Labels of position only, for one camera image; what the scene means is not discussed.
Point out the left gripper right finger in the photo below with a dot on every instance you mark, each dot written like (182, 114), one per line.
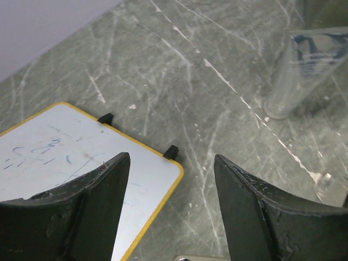
(264, 222)

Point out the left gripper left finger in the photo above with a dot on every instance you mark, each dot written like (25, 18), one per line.
(74, 221)

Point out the green canvas bag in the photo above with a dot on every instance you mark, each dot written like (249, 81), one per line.
(325, 13)

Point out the yellow-framed whiteboard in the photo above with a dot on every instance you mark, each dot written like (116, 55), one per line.
(63, 142)

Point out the tall clear square bottle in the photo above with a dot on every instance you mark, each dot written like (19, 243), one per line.
(332, 190)

